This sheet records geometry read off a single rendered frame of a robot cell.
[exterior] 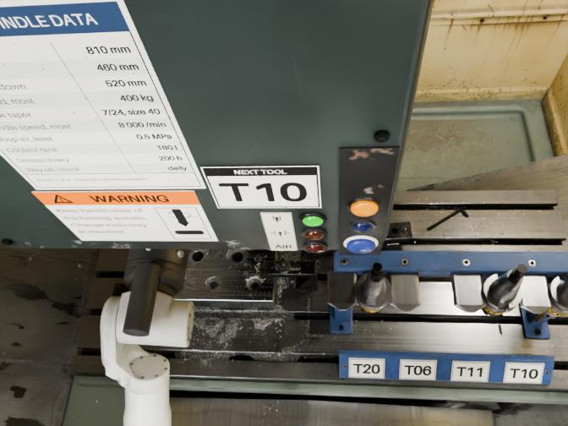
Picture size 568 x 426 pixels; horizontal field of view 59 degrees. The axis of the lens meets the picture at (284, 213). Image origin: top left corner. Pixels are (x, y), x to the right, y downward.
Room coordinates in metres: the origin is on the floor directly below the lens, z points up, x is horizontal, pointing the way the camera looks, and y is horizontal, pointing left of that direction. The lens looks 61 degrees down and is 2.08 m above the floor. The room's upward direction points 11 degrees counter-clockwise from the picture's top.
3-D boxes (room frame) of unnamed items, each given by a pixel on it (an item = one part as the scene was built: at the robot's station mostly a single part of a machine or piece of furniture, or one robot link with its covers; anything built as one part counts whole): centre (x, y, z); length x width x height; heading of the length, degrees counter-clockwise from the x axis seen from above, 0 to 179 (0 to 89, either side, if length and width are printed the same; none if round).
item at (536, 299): (0.23, -0.40, 1.21); 0.07 x 0.05 x 0.01; 167
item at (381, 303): (0.29, -0.13, 1.21); 0.06 x 0.06 x 0.03
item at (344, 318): (0.35, -0.09, 1.05); 0.10 x 0.05 x 0.30; 167
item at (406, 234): (0.52, -0.17, 0.93); 0.26 x 0.05 x 0.06; 82
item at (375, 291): (0.29, -0.13, 1.26); 0.04 x 0.04 x 0.07
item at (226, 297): (0.53, 0.18, 0.97); 0.29 x 0.23 x 0.05; 77
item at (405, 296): (0.27, -0.18, 1.21); 0.07 x 0.05 x 0.01; 167
